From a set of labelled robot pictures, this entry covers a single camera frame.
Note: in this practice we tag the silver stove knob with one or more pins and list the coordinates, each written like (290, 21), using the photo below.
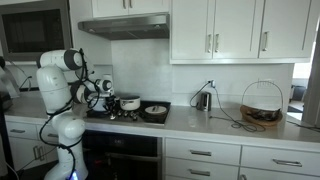
(132, 114)
(119, 113)
(112, 117)
(126, 113)
(135, 118)

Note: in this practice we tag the stainless steel range hood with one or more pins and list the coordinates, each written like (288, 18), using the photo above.
(126, 28)

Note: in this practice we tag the black built-in microwave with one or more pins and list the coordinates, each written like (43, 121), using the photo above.
(33, 30)

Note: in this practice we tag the white pan lid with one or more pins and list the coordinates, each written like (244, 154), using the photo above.
(155, 109)

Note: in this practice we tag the black gas cooktop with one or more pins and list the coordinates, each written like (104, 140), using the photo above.
(156, 118)

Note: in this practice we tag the white base cabinet door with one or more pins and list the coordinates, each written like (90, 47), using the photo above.
(23, 153)

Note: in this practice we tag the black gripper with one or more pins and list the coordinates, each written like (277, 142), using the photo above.
(110, 100)

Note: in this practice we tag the black countertop appliance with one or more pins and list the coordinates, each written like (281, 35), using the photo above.
(5, 100)

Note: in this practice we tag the black wall plug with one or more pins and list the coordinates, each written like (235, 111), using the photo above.
(211, 83)

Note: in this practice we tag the dark items in basket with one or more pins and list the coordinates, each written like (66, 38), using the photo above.
(265, 115)

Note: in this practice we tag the stainless steel electric kettle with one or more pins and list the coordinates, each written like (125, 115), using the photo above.
(205, 101)

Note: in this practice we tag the white upper wall cabinet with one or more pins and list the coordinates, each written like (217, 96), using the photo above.
(233, 30)

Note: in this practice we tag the stainless steel refrigerator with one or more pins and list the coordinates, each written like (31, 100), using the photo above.
(313, 100)

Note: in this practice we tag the black built-in oven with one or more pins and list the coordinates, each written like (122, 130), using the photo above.
(120, 153)

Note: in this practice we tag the white cabinet above hood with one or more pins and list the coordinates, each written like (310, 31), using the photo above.
(133, 7)

